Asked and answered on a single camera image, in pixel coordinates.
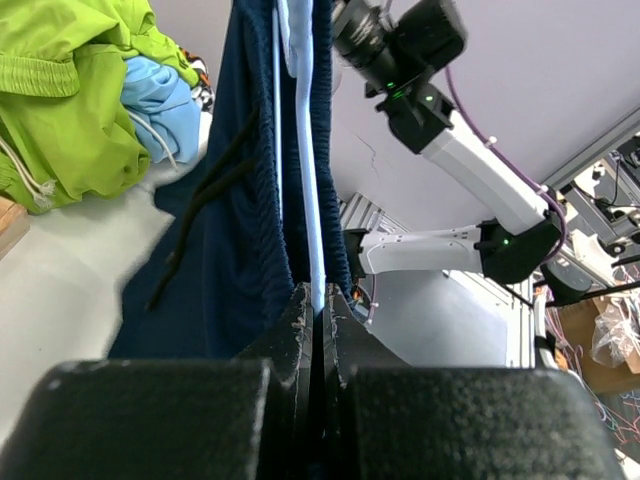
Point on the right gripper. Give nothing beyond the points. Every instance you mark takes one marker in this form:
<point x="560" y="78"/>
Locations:
<point x="361" y="40"/>

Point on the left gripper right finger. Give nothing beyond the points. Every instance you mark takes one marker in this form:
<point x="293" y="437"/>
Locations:
<point x="389" y="420"/>

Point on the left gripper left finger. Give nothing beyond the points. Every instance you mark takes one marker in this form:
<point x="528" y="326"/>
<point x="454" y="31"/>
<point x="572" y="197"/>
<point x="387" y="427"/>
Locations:
<point x="243" y="418"/>

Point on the blue hanger of navy shorts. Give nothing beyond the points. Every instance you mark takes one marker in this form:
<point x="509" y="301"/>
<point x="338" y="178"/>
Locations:
<point x="293" y="48"/>

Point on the navy blue shorts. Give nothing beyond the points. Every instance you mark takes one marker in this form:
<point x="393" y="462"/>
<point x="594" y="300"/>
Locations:
<point x="223" y="273"/>

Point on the orange camouflage shorts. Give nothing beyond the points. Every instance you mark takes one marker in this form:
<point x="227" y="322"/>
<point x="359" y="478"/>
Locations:
<point x="201" y="91"/>

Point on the light blue shorts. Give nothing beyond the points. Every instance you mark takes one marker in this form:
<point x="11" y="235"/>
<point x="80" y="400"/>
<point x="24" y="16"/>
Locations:
<point x="165" y="116"/>

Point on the lime green shorts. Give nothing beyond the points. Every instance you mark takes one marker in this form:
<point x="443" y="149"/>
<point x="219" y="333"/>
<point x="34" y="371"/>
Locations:
<point x="64" y="132"/>

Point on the cardboard box with clutter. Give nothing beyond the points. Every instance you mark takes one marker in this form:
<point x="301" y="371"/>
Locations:
<point x="603" y="335"/>

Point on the wooden clothes rack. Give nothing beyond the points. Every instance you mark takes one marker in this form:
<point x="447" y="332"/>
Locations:
<point x="14" y="224"/>

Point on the aluminium mounting rail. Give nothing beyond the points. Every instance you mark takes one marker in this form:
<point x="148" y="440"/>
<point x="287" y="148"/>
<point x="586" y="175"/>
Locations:
<point x="361" y="213"/>

